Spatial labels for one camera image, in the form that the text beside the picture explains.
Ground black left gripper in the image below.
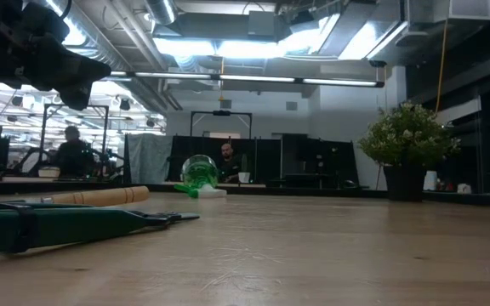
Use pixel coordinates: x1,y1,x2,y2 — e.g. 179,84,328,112
0,0,112,112

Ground wooden-handled garden tool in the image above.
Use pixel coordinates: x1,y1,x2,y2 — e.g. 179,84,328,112
40,185,151,208

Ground green pruning shears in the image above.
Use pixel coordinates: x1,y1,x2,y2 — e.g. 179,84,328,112
0,199,202,255

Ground person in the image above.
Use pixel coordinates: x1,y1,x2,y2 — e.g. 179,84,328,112
48,125,97,179
217,143,242,184

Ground white bowl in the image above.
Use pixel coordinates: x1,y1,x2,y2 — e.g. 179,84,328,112
37,166,61,179

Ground grey hanging cloth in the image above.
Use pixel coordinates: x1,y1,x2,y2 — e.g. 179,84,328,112
124,133,174,185

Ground long ceiling light fixture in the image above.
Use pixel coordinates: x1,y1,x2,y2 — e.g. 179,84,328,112
108,71,385,89

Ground potted plant black pot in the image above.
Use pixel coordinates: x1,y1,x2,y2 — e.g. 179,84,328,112
357,100,462,202

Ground white container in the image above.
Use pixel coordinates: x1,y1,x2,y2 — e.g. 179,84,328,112
423,170,438,191

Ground silver ventilation duct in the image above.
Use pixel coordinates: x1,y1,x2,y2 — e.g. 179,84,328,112
145,0,179,26

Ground black overhead rig frame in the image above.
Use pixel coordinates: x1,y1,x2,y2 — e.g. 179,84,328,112
190,110,254,139

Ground black partition wall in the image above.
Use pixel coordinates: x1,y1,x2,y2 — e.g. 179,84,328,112
167,134,282,184

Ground black aluminium table frame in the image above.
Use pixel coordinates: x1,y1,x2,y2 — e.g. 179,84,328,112
0,178,490,209

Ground yellow power cable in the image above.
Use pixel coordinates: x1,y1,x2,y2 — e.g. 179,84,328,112
435,19,449,116

